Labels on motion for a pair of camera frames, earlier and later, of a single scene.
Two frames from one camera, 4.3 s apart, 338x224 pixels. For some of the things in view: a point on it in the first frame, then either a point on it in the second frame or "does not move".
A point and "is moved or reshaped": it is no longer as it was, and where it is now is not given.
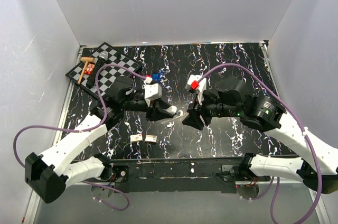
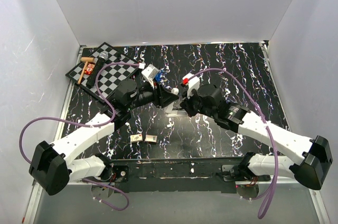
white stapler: x=173 y=110 is moved or reshaped
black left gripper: x=158 y=111 → x=162 y=96
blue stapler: x=156 y=77 does not move
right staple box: x=152 y=138 does not move
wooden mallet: x=86 y=59 does not move
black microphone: x=102 y=57 does not move
